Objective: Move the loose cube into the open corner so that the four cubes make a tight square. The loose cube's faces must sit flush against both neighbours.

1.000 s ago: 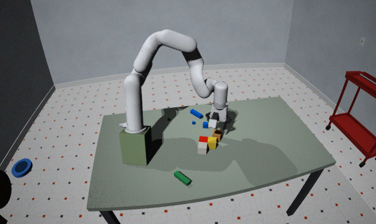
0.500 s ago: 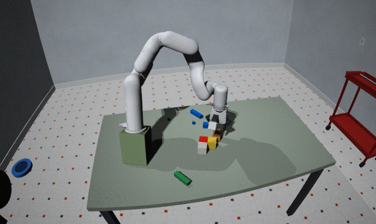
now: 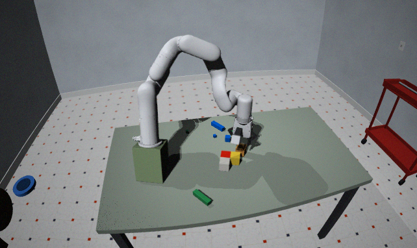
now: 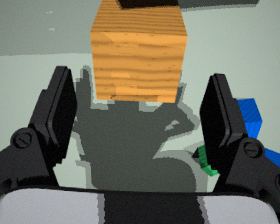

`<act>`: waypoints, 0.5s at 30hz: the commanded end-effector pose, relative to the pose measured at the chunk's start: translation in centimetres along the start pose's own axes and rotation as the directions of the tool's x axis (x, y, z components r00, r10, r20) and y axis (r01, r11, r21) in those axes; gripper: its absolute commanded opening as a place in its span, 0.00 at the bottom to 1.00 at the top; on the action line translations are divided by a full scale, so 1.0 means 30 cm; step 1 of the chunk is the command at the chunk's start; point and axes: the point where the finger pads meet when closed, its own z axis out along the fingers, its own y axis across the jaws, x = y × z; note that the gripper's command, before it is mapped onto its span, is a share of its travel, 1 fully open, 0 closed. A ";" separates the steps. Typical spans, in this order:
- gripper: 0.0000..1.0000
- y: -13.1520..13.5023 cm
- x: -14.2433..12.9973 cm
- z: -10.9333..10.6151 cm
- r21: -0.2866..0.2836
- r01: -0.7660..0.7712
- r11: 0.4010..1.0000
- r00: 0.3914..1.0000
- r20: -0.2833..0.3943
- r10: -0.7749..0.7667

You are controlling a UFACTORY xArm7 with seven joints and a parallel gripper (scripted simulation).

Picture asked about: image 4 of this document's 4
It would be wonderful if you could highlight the blue cube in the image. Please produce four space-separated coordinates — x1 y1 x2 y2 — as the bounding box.
238 98 262 139

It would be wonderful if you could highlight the blue rectangular bar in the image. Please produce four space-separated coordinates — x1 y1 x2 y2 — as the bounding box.
265 148 280 167

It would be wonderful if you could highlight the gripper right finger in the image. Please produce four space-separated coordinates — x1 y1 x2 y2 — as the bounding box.
199 73 280 224

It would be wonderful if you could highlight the wooden cube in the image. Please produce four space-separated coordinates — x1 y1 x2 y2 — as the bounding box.
90 0 188 103

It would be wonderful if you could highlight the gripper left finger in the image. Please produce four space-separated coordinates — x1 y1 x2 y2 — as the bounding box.
0 66 77 196

